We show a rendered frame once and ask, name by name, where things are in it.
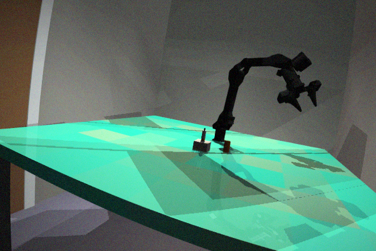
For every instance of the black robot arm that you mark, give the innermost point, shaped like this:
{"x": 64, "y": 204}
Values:
{"x": 236, "y": 77}

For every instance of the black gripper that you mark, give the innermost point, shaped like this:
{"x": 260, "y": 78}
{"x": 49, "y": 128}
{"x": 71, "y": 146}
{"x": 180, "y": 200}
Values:
{"x": 296, "y": 87}

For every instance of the cream block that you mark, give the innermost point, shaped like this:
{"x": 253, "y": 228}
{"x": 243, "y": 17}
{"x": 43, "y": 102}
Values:
{"x": 202, "y": 146}

